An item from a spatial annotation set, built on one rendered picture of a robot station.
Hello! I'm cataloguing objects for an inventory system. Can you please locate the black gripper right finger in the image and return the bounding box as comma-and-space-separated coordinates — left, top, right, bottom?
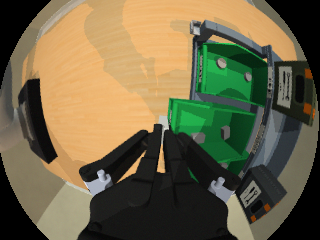
162, 116, 242, 212

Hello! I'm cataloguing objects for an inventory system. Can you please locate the green bin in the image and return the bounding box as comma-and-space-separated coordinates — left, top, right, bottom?
189, 150, 249, 182
195, 43, 268, 108
167, 98, 256, 163

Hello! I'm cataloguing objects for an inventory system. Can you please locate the grey metal shelf rack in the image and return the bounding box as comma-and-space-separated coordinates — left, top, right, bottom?
189, 19, 303, 180

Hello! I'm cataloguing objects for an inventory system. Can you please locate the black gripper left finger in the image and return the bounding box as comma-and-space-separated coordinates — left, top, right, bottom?
79, 115, 163, 210

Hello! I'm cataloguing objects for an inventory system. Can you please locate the black case with orange latches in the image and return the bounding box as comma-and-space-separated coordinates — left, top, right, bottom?
235, 164, 287, 224

